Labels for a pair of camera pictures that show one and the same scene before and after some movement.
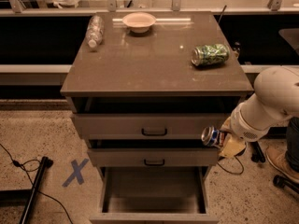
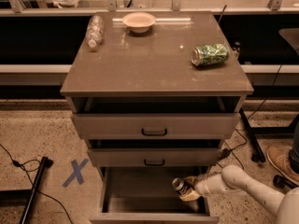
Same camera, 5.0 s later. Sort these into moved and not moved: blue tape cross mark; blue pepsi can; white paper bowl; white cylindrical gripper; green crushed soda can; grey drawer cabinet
Moved: blue pepsi can; white cylindrical gripper
Not moved: white paper bowl; green crushed soda can; blue tape cross mark; grey drawer cabinet
